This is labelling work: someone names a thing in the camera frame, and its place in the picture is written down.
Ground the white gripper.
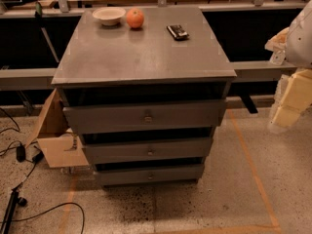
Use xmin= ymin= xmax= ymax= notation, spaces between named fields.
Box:
xmin=264 ymin=27 xmax=312 ymax=129

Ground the grey drawer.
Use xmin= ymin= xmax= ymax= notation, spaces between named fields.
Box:
xmin=94 ymin=164 xmax=204 ymax=186
xmin=83 ymin=137 xmax=213 ymax=164
xmin=63 ymin=99 xmax=226 ymax=134

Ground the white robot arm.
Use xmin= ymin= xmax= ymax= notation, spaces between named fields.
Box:
xmin=265 ymin=8 xmax=312 ymax=133

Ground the grey drawer cabinet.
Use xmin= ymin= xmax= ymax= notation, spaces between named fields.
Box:
xmin=53 ymin=7 xmax=236 ymax=172

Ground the grey top drawer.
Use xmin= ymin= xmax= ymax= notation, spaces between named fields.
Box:
xmin=63 ymin=99 xmax=226 ymax=134

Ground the grey bottom drawer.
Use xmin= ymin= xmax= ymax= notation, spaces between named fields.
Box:
xmin=94 ymin=164 xmax=204 ymax=186

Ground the open cardboard box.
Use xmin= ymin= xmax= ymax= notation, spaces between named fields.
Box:
xmin=25 ymin=90 xmax=89 ymax=168

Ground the black snack packet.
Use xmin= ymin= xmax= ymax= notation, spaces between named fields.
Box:
xmin=167 ymin=24 xmax=189 ymax=41

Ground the orange fruit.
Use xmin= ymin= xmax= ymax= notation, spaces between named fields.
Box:
xmin=126 ymin=8 xmax=144 ymax=29

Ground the white bowl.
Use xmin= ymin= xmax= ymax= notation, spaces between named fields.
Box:
xmin=93 ymin=7 xmax=126 ymax=26

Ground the black power adapter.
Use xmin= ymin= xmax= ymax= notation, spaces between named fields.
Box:
xmin=17 ymin=145 xmax=25 ymax=162

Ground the black tripod stand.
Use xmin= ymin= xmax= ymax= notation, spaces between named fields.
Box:
xmin=0 ymin=189 xmax=27 ymax=234

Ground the grey metal rail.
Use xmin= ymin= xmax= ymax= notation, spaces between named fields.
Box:
xmin=0 ymin=60 xmax=296 ymax=91

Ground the black floor cable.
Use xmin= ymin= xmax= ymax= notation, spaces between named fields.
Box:
xmin=0 ymin=202 xmax=86 ymax=234

